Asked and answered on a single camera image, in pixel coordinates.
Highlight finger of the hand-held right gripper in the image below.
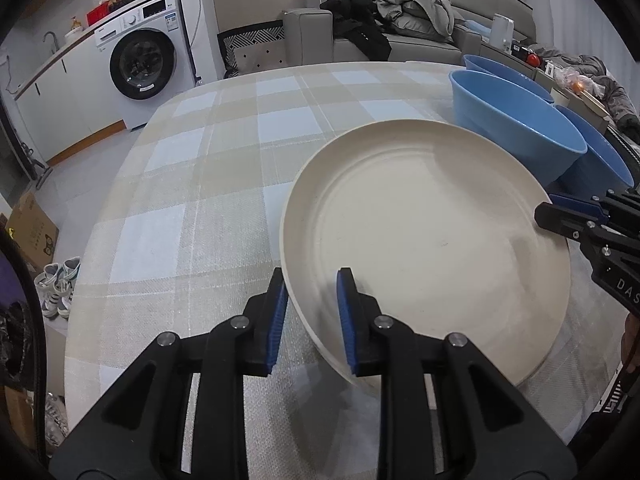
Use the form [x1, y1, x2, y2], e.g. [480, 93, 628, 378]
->
[534, 201, 608, 241]
[547, 192, 618, 213]

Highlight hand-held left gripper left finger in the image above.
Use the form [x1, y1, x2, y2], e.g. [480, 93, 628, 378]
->
[50, 267, 290, 480]

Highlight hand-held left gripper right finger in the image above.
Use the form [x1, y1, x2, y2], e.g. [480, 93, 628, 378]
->
[336, 267, 576, 480]

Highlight blue bowl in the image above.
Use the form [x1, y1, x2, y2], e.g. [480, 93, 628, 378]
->
[449, 70, 588, 188]
[555, 105, 636, 201]
[464, 54, 556, 106]

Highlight beige plate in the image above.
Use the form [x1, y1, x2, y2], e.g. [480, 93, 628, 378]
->
[279, 119, 572, 391]

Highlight person's right hand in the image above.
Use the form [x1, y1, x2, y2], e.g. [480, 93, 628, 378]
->
[621, 312, 640, 373]

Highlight beige side table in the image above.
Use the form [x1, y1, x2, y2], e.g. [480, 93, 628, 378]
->
[520, 55, 618, 133]

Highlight clear bag with oranges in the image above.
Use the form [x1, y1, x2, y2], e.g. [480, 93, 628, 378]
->
[555, 67, 598, 96]

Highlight grey blanket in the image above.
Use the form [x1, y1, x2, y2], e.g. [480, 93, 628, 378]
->
[542, 46, 640, 131]

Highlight checked tablecloth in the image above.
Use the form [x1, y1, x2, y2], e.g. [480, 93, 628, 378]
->
[64, 61, 623, 480]

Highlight white sneaker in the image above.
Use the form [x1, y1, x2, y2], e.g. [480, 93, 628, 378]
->
[35, 262, 63, 318]
[57, 256, 82, 317]

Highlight grey pillow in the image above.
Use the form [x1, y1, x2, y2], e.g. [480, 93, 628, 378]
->
[395, 15, 451, 41]

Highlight grey clothes pile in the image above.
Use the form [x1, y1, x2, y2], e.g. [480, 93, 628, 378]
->
[376, 0, 468, 43]

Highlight cardboard box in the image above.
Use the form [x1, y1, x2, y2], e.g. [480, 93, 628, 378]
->
[4, 190, 60, 273]

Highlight purple bag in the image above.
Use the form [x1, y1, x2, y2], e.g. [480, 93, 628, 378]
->
[0, 252, 31, 311]

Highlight patterned cushion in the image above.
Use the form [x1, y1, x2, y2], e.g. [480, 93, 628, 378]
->
[216, 20, 287, 80]

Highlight black jacket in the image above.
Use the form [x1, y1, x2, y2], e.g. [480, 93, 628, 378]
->
[320, 0, 393, 61]

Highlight grey sofa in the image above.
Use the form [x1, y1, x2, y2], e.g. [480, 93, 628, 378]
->
[282, 0, 538, 68]

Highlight white washing machine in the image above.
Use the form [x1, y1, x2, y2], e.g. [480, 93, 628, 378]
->
[94, 0, 197, 128]

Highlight white lower cabinets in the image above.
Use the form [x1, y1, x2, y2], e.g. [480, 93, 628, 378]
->
[15, 35, 126, 166]

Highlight red box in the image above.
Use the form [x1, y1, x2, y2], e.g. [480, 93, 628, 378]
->
[86, 0, 113, 27]

